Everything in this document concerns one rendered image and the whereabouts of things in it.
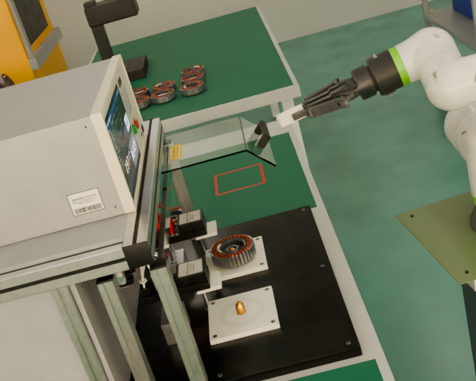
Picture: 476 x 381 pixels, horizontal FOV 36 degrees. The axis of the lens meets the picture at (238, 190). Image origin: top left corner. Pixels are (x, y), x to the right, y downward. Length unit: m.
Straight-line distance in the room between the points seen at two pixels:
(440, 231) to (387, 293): 1.16
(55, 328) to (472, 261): 0.89
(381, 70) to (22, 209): 0.83
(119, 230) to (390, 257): 1.95
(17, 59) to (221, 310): 3.65
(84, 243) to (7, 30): 3.78
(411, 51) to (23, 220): 0.90
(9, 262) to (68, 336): 0.17
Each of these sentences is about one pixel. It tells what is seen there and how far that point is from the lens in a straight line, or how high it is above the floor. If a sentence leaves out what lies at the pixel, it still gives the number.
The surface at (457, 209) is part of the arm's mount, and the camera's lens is 1.88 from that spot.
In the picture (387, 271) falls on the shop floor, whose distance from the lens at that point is 3.07.
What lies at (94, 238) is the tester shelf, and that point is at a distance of 1.36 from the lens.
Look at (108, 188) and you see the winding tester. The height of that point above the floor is 1.17.
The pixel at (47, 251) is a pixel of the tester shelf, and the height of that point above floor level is 1.11.
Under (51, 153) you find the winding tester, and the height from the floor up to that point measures 1.27.
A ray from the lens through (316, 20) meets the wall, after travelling 6.89.
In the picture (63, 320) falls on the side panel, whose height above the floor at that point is 1.00.
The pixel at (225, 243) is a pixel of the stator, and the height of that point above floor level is 0.81.
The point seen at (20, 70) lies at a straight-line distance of 5.10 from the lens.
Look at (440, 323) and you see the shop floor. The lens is 2.75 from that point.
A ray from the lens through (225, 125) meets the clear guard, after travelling 1.85.
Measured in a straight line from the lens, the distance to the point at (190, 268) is 1.55.
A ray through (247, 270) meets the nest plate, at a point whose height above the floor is 0.78.
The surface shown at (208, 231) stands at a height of 0.88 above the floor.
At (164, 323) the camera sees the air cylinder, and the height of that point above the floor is 0.82.
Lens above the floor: 1.67
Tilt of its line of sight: 24 degrees down
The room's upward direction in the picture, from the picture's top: 16 degrees counter-clockwise
